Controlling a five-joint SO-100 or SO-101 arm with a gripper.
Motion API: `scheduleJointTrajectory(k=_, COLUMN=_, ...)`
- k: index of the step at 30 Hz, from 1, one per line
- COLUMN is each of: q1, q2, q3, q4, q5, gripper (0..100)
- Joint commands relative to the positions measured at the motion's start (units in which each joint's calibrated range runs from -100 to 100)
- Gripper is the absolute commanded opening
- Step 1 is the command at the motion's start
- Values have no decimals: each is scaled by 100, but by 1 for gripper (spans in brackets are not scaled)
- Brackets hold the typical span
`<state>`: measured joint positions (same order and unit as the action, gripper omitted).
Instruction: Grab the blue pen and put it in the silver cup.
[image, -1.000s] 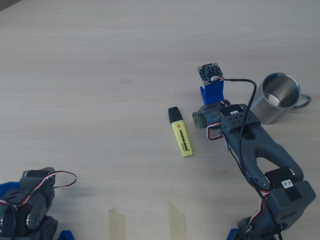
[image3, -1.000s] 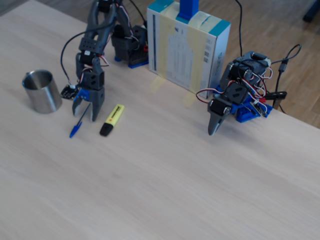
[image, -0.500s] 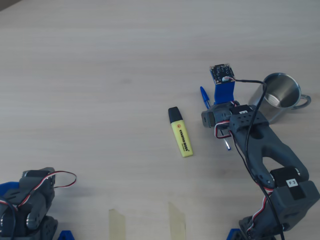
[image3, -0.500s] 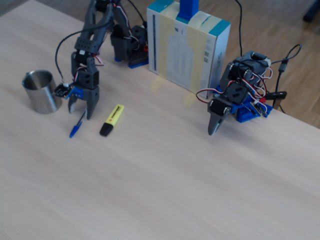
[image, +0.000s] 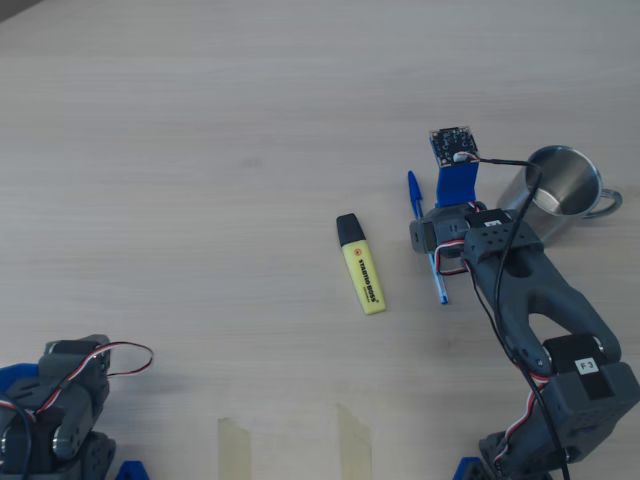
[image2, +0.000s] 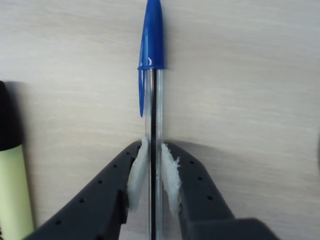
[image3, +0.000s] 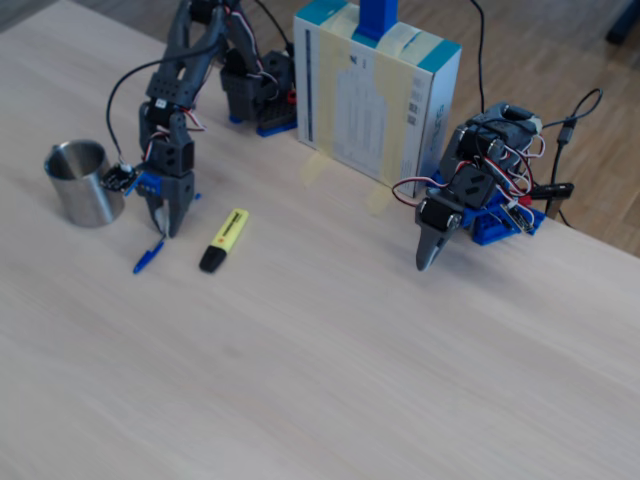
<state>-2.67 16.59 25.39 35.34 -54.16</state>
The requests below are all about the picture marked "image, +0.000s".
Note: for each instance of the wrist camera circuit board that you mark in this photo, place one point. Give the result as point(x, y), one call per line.
point(452, 142)

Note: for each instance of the blue robot arm base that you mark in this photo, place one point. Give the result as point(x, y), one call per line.
point(467, 472)

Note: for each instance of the silver steel cup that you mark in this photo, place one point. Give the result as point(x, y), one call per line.
point(565, 180)

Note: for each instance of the yellow highlighter with black cap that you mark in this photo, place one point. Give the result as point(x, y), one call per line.
point(362, 275)

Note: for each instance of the blue capped ballpoint pen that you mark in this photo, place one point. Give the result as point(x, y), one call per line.
point(414, 187)

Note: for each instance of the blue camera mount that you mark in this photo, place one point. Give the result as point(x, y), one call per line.
point(455, 182)

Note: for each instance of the grey robot arm with camera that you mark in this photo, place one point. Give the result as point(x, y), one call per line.
point(530, 280)

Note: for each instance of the beige masking tape strip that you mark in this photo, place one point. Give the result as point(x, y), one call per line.
point(355, 445)
point(235, 450)

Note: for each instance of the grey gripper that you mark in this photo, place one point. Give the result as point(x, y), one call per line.
point(428, 236)

